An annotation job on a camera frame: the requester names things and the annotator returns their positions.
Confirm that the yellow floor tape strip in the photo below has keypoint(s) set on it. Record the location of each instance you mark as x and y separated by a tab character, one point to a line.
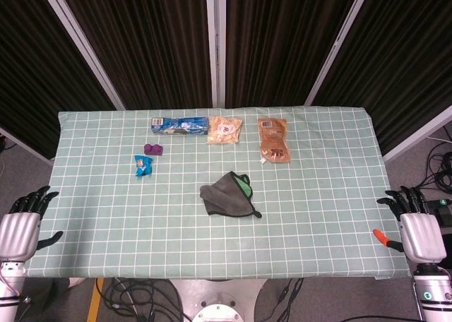
94	301

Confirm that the blue crumpled snack wrapper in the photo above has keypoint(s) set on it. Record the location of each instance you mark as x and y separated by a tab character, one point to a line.
143	165

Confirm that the brown spouted sauce pouch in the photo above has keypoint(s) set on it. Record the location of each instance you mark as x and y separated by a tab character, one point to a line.
273	142

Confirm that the green checked tablecloth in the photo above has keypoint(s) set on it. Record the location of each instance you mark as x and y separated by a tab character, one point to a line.
212	244

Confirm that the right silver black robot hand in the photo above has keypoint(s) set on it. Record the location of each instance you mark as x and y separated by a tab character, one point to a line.
422	233

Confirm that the black numbered foot pedal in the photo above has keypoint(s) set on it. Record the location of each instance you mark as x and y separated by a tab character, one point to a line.
441	209

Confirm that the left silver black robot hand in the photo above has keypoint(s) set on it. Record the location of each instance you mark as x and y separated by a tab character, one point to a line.
17	230

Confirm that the purple toy block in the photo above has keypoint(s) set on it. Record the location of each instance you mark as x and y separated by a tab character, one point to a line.
153	149

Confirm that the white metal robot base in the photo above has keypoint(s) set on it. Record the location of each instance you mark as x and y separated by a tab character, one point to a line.
217	301

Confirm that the clear bag of pale snacks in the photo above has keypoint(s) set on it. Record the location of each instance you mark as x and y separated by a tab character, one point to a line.
224	129

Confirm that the dark ribbed partition panel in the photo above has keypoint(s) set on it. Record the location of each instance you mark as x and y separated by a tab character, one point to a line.
406	53
282	36
35	71
141	36

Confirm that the blue cookie box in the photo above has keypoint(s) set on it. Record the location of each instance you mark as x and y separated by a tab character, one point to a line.
180	126

